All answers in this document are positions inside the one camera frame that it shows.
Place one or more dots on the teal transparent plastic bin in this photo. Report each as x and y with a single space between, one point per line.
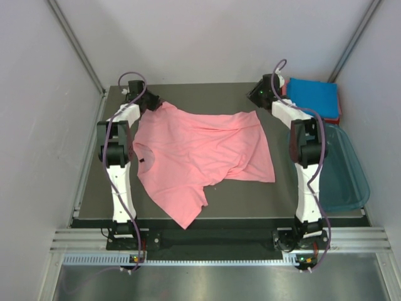
343 184

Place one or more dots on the aluminium frame rail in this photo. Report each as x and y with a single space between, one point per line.
343 240

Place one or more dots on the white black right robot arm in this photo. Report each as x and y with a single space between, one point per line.
307 150

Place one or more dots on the grey slotted cable duct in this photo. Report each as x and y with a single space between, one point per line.
130 260

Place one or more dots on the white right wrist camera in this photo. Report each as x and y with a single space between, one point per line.
281 81

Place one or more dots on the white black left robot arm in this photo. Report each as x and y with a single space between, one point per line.
115 152

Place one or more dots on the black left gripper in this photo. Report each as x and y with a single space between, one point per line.
156 101

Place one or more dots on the folded dark red t-shirt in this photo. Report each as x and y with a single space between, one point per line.
335 121

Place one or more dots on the pink t-shirt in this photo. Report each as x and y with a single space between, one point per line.
179 154

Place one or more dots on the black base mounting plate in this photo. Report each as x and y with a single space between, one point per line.
265 239

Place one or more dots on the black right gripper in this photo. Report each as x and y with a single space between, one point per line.
252 95

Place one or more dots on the folded blue t-shirt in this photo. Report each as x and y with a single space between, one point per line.
313 97

